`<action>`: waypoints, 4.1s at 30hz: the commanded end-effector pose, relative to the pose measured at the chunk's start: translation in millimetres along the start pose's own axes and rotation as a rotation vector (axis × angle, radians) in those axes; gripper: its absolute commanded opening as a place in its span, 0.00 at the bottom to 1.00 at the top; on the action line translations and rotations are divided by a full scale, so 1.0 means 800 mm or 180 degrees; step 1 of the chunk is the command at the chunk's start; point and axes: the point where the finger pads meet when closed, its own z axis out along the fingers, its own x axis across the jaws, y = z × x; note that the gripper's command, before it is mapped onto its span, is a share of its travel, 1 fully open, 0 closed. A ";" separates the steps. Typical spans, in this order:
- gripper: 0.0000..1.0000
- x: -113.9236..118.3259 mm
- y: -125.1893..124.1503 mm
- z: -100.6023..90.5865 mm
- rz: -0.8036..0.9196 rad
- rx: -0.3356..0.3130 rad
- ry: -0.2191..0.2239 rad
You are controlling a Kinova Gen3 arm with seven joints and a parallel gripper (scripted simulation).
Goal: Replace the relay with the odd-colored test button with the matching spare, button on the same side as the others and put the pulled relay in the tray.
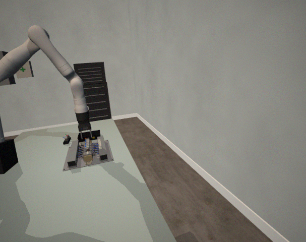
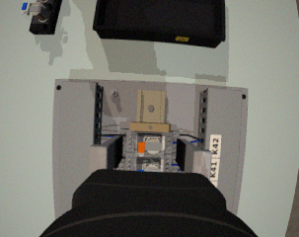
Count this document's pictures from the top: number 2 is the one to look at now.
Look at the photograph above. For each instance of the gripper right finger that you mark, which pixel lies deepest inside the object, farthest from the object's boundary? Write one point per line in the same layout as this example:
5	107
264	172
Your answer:
192	159

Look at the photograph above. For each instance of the grey mounting plate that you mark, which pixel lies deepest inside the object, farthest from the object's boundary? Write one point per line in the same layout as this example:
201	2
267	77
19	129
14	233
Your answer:
144	101

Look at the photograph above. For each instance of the grey relay with orange button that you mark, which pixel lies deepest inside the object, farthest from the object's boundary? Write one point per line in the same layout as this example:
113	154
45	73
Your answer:
149	145

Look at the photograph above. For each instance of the black rectangular tray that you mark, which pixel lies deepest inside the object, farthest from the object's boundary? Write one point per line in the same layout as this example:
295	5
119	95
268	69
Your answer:
185	19

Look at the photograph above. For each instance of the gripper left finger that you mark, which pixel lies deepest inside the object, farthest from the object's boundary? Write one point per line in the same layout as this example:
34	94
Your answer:
106	155

